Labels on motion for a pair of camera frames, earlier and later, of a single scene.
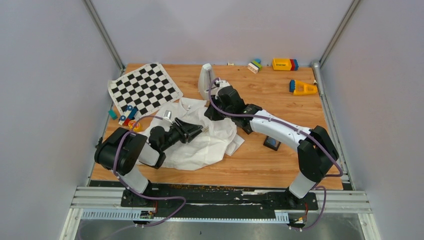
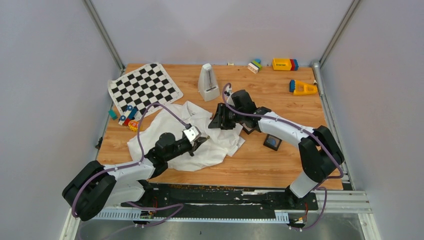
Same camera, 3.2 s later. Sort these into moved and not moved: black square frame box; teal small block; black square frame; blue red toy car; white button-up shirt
Moved: white button-up shirt
Not moved: teal small block; blue red toy car; black square frame; black square frame box
